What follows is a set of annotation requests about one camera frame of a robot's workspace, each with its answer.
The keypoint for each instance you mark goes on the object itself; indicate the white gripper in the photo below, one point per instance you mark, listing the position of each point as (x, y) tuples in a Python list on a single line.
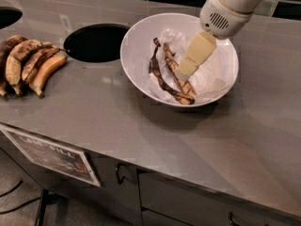
[(223, 19)]

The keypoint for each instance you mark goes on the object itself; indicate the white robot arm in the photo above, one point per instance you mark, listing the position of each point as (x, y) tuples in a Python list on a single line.
[(245, 6)]

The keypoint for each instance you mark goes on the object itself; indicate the white bowl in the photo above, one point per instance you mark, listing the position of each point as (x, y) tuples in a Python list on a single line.
[(137, 48)]

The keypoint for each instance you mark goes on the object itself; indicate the thin dark banana peel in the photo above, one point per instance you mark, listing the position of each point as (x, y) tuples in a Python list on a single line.
[(154, 68)]

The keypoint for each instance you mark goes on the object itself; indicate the brown streaked banana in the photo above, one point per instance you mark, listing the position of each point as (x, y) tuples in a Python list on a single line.
[(33, 64)]

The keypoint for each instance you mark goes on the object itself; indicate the orange yellow banana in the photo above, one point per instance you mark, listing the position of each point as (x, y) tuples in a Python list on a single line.
[(46, 69)]

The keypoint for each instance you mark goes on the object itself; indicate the spotted yellow banana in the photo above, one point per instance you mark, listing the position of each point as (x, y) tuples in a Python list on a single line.
[(15, 59)]

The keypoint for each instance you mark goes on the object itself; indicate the dark brown banana far left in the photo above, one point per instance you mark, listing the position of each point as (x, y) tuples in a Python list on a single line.
[(5, 48)]

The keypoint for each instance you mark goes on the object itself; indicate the white crumpled paper liner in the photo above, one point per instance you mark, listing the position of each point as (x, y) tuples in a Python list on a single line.
[(207, 81)]

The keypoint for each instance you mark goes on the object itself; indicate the grey cabinet drawer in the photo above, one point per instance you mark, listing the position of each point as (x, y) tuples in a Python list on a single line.
[(166, 202)]

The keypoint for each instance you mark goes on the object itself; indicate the landfill sign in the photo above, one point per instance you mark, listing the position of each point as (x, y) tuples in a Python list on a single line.
[(53, 156)]

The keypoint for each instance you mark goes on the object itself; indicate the grey cabinet door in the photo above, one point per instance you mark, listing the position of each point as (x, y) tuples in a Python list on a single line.
[(120, 201)]

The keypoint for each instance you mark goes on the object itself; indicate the black cabinet handle left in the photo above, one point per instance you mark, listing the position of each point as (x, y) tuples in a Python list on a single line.
[(120, 178)]

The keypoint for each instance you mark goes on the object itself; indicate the black cabinet handle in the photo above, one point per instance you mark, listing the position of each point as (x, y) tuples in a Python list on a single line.
[(236, 221), (120, 178)]

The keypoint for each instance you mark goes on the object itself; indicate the black cabinet handle right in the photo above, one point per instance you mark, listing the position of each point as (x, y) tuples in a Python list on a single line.
[(236, 221)]

